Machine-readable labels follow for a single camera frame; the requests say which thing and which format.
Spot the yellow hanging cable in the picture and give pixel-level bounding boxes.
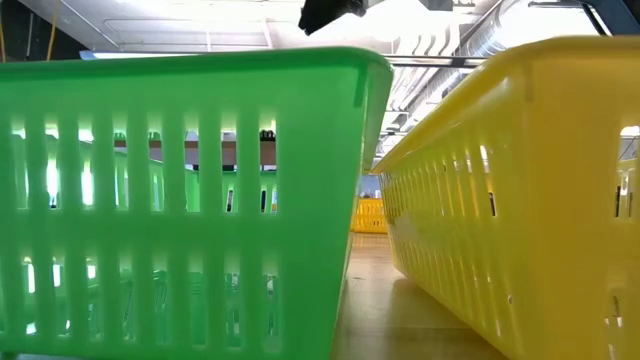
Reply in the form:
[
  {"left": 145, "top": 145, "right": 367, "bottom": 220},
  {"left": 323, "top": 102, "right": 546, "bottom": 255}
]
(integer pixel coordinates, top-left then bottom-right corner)
[{"left": 45, "top": 0, "right": 59, "bottom": 62}]

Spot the black ceiling light rail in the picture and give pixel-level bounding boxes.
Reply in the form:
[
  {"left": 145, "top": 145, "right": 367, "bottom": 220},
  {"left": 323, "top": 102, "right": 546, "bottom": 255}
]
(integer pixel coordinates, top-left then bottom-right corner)
[{"left": 79, "top": 48, "right": 490, "bottom": 69}]

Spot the silver ventilation duct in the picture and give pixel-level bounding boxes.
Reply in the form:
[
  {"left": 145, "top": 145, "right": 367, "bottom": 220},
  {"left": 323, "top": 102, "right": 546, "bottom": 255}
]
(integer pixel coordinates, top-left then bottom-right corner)
[{"left": 439, "top": 0, "right": 584, "bottom": 101}]

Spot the green plastic basket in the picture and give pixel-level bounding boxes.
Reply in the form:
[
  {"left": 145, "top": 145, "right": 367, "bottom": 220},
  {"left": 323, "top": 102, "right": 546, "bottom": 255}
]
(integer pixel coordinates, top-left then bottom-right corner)
[{"left": 0, "top": 46, "right": 395, "bottom": 360}]

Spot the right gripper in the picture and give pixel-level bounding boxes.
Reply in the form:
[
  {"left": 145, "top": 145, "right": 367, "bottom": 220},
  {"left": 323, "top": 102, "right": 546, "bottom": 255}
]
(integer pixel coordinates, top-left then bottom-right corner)
[{"left": 298, "top": 0, "right": 369, "bottom": 37}]

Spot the yellow plastic basket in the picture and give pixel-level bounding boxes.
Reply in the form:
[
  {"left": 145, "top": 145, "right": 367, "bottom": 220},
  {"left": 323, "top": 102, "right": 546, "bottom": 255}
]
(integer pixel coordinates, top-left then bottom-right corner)
[
  {"left": 349, "top": 197, "right": 389, "bottom": 235},
  {"left": 372, "top": 35, "right": 640, "bottom": 360}
]

